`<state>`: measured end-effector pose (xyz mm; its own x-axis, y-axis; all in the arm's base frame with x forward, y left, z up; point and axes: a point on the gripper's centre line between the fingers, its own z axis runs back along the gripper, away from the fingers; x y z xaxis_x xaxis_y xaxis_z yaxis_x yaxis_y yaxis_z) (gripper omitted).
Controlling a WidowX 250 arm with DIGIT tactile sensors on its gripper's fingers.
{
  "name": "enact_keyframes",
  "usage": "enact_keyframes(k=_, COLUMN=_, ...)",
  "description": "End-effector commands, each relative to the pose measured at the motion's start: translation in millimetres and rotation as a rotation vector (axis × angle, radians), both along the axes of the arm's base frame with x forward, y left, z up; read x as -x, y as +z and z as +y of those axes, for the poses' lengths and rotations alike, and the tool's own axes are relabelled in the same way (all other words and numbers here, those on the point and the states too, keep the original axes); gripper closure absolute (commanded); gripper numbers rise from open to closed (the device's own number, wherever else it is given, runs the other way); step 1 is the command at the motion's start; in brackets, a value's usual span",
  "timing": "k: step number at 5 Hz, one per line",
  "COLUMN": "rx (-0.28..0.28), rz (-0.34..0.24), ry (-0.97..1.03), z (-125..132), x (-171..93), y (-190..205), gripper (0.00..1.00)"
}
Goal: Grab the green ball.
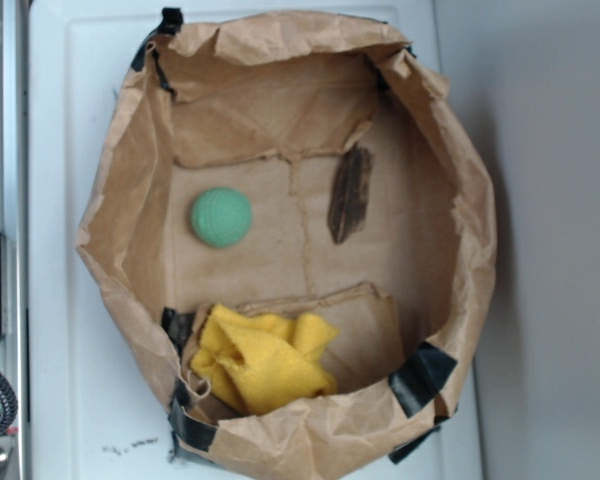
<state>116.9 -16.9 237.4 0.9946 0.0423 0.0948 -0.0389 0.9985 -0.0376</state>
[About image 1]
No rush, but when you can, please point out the green knitted ball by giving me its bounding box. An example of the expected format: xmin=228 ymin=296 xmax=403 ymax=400
xmin=190 ymin=187 xmax=252 ymax=248

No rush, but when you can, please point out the brown paper bag bin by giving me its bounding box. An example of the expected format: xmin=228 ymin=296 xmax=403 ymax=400
xmin=77 ymin=12 xmax=497 ymax=479

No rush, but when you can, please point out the dark wood bark piece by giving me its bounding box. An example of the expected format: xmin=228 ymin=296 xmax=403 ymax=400
xmin=327 ymin=144 xmax=374 ymax=245

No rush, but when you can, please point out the yellow cloth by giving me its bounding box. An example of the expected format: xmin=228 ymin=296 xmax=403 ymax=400
xmin=189 ymin=304 xmax=340 ymax=416

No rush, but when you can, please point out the aluminium rail frame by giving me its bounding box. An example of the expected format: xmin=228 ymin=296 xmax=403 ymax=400
xmin=0 ymin=1 xmax=32 ymax=479

